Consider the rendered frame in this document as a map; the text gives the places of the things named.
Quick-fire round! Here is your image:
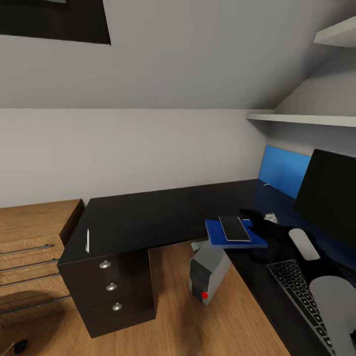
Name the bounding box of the monitor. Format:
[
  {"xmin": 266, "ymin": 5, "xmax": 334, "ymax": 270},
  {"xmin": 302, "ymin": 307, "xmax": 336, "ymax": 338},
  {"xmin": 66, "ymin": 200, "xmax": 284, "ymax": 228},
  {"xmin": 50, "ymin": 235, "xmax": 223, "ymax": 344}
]
[{"xmin": 292, "ymin": 148, "xmax": 356, "ymax": 276}]

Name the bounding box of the desktop computer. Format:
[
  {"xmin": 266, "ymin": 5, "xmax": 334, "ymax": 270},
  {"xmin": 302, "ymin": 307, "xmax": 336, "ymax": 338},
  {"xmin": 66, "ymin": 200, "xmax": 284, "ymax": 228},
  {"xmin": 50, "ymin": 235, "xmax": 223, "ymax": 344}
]
[{"xmin": 189, "ymin": 240, "xmax": 231, "ymax": 305}]

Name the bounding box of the swivel chair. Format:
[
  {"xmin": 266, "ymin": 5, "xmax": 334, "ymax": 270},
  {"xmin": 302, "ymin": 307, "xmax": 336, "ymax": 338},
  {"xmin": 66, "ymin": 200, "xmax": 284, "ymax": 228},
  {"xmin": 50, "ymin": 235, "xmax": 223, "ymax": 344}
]
[{"xmin": 0, "ymin": 324, "xmax": 27, "ymax": 356}]

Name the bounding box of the mouse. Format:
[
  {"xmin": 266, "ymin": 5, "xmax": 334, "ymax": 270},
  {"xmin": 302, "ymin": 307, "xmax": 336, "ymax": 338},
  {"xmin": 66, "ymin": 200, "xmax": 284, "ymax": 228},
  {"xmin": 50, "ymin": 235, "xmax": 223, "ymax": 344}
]
[{"xmin": 250, "ymin": 249, "xmax": 269, "ymax": 263}]

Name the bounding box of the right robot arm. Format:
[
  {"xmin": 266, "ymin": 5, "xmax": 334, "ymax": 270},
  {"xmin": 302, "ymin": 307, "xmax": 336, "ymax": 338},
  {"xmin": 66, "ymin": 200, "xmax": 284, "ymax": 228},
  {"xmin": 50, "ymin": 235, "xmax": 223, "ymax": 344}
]
[{"xmin": 240, "ymin": 209, "xmax": 356, "ymax": 356}]

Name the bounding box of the folder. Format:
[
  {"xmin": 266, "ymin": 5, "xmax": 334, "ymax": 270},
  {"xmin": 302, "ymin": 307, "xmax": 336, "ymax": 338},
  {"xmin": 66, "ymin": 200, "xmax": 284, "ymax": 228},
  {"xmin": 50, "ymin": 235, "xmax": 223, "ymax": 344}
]
[{"xmin": 205, "ymin": 219, "xmax": 268, "ymax": 249}]

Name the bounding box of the notebook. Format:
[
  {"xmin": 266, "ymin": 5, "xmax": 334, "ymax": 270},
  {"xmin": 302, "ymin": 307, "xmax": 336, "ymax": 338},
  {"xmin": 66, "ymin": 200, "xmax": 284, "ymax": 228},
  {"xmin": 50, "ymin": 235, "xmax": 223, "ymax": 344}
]
[{"xmin": 219, "ymin": 216, "xmax": 251, "ymax": 242}]

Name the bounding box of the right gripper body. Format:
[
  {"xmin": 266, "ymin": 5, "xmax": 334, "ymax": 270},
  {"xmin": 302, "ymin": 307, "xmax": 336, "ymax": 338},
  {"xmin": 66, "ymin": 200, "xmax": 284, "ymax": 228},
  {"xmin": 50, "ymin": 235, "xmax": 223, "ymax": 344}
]
[{"xmin": 250, "ymin": 212, "xmax": 276, "ymax": 238}]

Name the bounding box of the keyboard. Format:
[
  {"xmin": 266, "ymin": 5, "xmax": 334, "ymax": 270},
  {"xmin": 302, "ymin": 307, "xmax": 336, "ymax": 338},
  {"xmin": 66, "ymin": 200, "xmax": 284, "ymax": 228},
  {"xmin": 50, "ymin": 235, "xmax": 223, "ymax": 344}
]
[{"xmin": 267, "ymin": 259, "xmax": 336, "ymax": 356}]

